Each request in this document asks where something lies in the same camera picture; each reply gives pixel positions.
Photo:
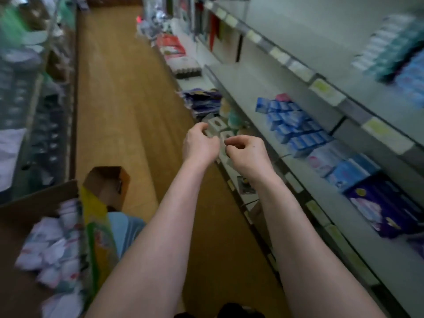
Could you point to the person's right hand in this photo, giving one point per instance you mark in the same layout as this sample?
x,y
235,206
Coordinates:
x,y
250,157

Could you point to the person's left hand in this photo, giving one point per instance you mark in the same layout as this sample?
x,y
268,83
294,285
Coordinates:
x,y
201,145

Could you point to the brown cardboard box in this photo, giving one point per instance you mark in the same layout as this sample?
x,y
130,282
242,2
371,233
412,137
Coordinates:
x,y
106,185
26,261

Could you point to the metal store shelving unit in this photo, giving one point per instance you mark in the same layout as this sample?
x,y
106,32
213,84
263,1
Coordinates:
x,y
298,29

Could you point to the stack of white green packets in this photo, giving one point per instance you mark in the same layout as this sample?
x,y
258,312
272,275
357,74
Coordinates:
x,y
384,43

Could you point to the pile of packets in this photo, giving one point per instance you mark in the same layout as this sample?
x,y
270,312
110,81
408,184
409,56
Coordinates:
x,y
53,241

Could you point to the stack of blue red packets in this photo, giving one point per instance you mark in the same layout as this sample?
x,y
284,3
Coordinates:
x,y
412,79

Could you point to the person's right forearm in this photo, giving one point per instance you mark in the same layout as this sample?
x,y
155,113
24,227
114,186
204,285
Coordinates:
x,y
311,261

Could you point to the person's left forearm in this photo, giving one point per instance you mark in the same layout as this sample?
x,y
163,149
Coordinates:
x,y
152,261

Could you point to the beige tissue box holder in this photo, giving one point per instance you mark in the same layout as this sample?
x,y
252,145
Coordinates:
x,y
215,126

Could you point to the person's black trousers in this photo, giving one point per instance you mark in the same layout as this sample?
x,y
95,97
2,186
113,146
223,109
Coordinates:
x,y
232,312

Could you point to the green round container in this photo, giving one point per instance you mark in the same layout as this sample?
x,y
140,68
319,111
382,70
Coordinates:
x,y
235,121

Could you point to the dark plastic bags bundle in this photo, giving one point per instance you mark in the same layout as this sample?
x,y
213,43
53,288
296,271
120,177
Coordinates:
x,y
202,101

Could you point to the beige round container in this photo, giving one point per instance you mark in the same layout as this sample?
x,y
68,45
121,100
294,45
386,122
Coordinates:
x,y
226,108

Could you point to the white textured pack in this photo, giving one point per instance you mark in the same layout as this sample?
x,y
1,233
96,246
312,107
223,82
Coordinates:
x,y
184,66

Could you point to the red mesh bag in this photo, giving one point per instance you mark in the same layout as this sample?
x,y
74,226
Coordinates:
x,y
171,44

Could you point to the blue plastic stool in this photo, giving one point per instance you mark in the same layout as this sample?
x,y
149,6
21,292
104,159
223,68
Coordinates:
x,y
129,232

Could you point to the hanging packaged goods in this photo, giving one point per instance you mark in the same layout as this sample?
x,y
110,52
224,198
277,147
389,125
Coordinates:
x,y
165,13

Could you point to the dark blue packaged goods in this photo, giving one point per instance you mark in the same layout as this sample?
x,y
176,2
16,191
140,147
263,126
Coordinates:
x,y
384,208

